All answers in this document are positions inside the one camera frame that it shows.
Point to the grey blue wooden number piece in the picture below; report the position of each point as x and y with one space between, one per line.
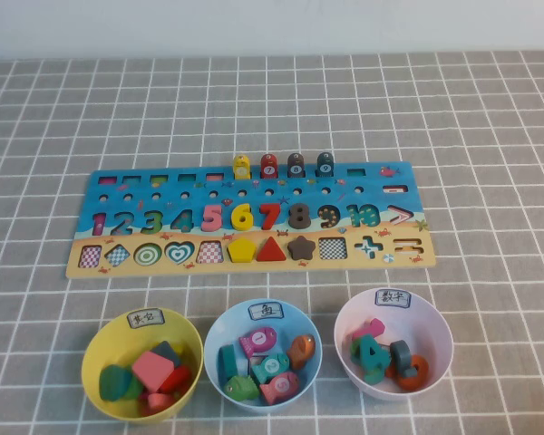
401 355

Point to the yellow plastic bowl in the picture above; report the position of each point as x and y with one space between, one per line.
104 344

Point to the paper label on blue bowl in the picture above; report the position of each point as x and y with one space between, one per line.
266 310

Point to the light pink plastic bowl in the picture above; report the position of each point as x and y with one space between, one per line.
426 326

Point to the teal wooden fish number two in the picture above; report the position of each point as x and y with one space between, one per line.
271 366

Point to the grey checked tablecloth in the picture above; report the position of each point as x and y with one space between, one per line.
480 136

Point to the brown wooden number eight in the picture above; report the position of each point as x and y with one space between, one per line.
299 216

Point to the grey blue wooden shape block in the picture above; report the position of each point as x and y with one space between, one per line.
168 351

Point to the brown wooden fish peg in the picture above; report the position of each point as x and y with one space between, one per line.
296 166

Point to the brown wooden star block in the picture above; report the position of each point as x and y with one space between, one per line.
301 248

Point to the red wooden triangle block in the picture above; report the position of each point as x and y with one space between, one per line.
271 253

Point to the light blue plastic bowl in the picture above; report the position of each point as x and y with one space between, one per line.
226 326

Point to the dark blue wooden fish peg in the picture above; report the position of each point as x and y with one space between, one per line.
325 165

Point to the green wooden fish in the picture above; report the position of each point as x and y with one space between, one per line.
240 388

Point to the yellow wooden number six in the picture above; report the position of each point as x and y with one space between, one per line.
236 219

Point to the orange wooden fish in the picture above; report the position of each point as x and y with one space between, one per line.
301 351

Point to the green wooden number piece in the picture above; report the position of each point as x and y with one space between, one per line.
354 351

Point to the red wooden fish peg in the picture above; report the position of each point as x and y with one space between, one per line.
269 167

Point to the paper label on yellow bowl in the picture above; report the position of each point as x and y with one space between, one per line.
146 318

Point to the dark teal wooden fish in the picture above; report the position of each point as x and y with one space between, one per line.
229 360

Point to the red wooden number seven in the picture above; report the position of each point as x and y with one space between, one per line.
272 215

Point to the magenta wooden number piece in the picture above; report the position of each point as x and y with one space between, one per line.
372 327

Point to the light green wooden shape block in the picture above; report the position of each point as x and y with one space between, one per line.
135 389

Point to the paper label on pink bowl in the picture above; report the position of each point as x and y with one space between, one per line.
392 299

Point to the yellow wooden shape piece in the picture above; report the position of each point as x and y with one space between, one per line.
178 350

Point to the magenta wooden fish number one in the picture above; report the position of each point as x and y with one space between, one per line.
258 340

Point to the dark green wooden shape block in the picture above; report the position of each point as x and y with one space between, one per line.
114 383

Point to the pink wooden square block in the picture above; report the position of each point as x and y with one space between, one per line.
152 370

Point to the pink wooden fish number five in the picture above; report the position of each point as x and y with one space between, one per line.
278 387

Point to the red wooden shape block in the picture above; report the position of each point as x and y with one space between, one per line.
177 378

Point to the yellow wooden fish peg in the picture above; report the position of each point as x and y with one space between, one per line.
241 168

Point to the salmon pink wooden shape block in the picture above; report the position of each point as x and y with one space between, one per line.
158 403

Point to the colourful wooden number puzzle board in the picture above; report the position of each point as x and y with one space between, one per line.
299 195

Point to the orange wooden number piece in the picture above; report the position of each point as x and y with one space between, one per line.
412 380

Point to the yellow wooden pentagon block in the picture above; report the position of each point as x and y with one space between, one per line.
242 249

